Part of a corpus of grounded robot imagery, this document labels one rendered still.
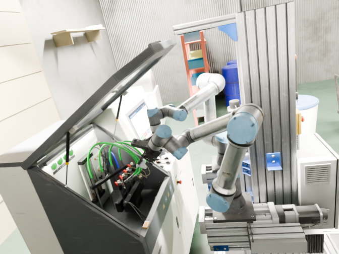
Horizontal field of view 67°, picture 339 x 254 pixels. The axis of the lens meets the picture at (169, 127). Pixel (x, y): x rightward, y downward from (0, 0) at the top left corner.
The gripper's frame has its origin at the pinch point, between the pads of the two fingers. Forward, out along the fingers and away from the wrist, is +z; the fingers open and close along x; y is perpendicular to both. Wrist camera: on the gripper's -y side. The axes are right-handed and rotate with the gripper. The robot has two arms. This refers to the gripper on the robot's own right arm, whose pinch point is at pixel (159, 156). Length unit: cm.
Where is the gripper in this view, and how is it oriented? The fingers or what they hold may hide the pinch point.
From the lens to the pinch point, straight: 174.9
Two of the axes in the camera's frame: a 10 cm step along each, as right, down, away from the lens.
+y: 9.5, -0.9, -2.9
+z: 1.9, 9.2, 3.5
